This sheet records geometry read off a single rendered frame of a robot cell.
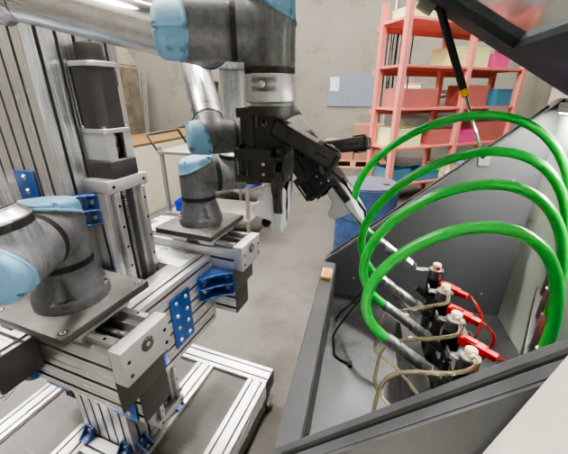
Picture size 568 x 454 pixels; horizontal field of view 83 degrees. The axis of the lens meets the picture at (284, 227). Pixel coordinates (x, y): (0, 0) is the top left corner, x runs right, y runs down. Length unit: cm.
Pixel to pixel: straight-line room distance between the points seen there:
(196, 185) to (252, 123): 60
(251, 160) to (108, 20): 31
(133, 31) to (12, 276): 42
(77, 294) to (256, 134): 50
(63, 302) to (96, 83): 50
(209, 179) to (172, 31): 65
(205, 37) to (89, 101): 51
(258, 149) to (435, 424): 42
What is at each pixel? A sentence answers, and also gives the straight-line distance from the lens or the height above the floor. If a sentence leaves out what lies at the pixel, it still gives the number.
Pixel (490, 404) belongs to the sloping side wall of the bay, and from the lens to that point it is 43.
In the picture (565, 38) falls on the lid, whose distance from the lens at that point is 79.
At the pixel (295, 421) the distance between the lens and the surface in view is 63.
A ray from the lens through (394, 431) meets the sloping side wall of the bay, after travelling 46.
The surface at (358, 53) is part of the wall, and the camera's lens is 828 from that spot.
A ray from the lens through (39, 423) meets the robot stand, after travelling 184.
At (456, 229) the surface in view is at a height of 131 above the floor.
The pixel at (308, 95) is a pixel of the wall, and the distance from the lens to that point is 850.
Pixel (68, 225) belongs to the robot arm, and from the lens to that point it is 75.
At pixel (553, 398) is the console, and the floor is 121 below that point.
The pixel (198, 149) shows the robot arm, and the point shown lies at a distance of 75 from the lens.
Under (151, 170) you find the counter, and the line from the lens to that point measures 452.
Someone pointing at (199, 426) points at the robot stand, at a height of 21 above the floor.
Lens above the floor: 146
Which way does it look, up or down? 23 degrees down
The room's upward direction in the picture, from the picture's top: straight up
